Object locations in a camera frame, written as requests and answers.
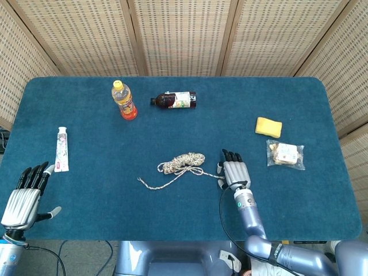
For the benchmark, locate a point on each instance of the yellow sponge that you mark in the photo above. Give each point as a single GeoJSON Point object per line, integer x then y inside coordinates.
{"type": "Point", "coordinates": [268, 128]}

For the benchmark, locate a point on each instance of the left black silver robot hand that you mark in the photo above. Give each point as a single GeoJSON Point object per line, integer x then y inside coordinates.
{"type": "Point", "coordinates": [21, 207]}

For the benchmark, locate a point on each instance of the clear bag of snacks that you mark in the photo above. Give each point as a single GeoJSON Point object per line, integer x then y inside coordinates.
{"type": "Point", "coordinates": [286, 153]}

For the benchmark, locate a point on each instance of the blue-grey robot torso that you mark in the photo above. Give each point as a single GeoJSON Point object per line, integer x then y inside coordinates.
{"type": "Point", "coordinates": [172, 258]}

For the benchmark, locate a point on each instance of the dark device beside table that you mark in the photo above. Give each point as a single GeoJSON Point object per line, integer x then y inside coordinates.
{"type": "Point", "coordinates": [3, 141]}

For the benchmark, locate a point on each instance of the white toothpaste tube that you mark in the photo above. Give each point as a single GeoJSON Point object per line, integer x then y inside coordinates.
{"type": "Point", "coordinates": [61, 152]}

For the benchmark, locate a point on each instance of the orange juice bottle yellow cap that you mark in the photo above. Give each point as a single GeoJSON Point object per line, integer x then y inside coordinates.
{"type": "Point", "coordinates": [125, 100]}

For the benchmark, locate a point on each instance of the woven bamboo screen panel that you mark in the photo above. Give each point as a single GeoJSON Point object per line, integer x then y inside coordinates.
{"type": "Point", "coordinates": [20, 63]}
{"type": "Point", "coordinates": [83, 37]}
{"type": "Point", "coordinates": [356, 172]}
{"type": "Point", "coordinates": [345, 72]}
{"type": "Point", "coordinates": [281, 37]}
{"type": "Point", "coordinates": [184, 37]}

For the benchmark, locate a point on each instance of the white power socket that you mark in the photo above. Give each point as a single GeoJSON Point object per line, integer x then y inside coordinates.
{"type": "Point", "coordinates": [228, 257]}

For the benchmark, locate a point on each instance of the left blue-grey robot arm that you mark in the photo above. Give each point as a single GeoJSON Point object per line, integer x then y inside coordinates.
{"type": "Point", "coordinates": [10, 256]}

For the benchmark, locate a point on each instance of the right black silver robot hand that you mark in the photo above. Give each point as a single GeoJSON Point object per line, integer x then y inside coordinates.
{"type": "Point", "coordinates": [237, 172]}

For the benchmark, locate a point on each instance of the blue felt table cover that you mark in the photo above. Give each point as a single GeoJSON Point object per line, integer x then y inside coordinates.
{"type": "Point", "coordinates": [143, 212]}

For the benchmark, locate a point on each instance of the white cloth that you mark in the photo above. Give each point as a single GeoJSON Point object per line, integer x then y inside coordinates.
{"type": "Point", "coordinates": [261, 270]}

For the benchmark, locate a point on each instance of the dark tea bottle white label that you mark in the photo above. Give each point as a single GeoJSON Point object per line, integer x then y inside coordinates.
{"type": "Point", "coordinates": [172, 100]}

